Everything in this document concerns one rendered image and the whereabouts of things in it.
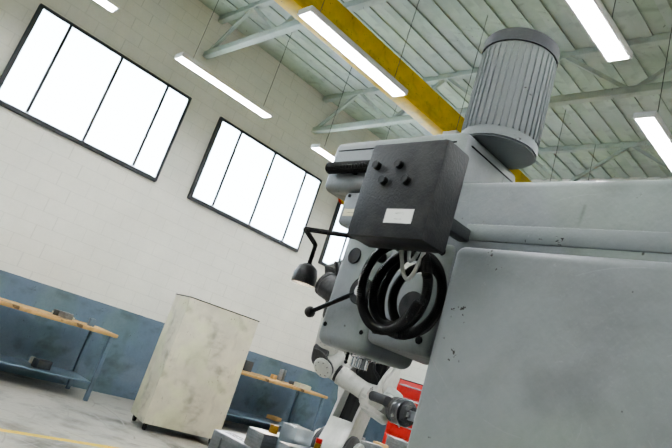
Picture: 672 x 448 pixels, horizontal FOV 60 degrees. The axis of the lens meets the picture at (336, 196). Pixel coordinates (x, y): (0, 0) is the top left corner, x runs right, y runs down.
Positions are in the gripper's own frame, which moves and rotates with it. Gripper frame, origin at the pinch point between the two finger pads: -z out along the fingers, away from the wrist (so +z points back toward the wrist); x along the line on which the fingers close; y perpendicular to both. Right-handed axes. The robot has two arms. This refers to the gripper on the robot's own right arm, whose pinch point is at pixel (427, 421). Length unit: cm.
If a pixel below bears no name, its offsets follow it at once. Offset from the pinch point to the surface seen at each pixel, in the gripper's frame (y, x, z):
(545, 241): -42, -46, -74
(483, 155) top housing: -66, -46, -49
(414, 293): -27, -54, -47
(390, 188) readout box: -42, -76, -60
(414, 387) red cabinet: -20, 314, 397
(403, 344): -15, -54, -48
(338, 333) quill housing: -14, -57, -26
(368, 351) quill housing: -12, -53, -34
